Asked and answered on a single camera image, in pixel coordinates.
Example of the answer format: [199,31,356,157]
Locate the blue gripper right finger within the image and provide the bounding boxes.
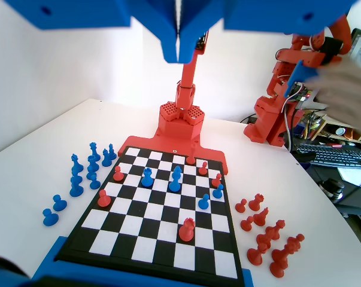
[180,0,229,64]

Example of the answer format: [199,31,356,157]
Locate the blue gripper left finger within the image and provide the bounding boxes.
[132,0,178,63]

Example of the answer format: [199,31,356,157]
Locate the red leader arm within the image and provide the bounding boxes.
[244,11,353,149]

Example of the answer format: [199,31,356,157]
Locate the blue chess rook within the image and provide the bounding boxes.
[141,167,153,188]

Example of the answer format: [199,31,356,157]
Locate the red piece bottom edge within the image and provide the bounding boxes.
[186,142,199,165]

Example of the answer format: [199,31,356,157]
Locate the black white chessboard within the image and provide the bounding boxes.
[56,145,246,286]

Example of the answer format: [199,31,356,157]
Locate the red chess rook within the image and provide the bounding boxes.
[248,193,265,212]
[178,217,196,242]

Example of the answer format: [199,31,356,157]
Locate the person's hand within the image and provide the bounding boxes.
[305,58,361,135]

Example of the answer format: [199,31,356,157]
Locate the blue bishop centre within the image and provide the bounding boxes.
[168,167,183,193]

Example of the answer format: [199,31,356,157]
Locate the wooden desk organizer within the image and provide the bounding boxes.
[299,109,361,145]

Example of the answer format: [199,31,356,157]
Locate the black keyboard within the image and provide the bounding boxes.
[291,142,361,170]

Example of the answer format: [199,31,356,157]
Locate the black desk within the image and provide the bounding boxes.
[289,140,361,240]

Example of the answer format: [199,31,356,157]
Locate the black computer mouse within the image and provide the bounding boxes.
[317,178,346,204]

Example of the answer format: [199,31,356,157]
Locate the black cable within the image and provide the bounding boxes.
[239,112,259,125]

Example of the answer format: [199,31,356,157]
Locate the blue electronics bracket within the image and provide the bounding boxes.
[284,59,307,100]

